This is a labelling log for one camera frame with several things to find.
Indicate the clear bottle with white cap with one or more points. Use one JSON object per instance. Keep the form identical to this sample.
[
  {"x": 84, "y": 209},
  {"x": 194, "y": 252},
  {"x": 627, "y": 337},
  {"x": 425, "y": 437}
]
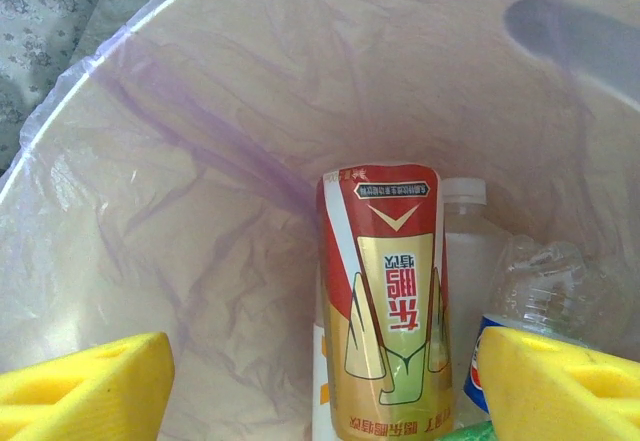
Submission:
[{"x": 465, "y": 241}]

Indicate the blue label bottle blue cap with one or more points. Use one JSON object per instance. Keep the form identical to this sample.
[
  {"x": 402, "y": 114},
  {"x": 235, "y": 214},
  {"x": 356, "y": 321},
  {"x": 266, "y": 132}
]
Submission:
[{"x": 545, "y": 286}]

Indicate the green plastic soda bottle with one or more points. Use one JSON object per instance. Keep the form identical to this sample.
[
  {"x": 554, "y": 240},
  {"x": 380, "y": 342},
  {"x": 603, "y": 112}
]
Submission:
[{"x": 470, "y": 432}]

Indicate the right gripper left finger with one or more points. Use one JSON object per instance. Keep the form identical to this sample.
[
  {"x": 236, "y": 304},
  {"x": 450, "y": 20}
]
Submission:
[{"x": 75, "y": 386}]

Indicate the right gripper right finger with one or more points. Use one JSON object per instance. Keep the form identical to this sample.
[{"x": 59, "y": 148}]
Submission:
[{"x": 560, "y": 391}]

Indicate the floral patterned backdrop cloth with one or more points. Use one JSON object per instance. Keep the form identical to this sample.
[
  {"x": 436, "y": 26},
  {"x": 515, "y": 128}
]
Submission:
[{"x": 40, "y": 11}]

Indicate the white plastic waste bin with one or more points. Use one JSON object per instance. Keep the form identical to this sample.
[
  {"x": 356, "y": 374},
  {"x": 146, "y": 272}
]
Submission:
[{"x": 150, "y": 271}]

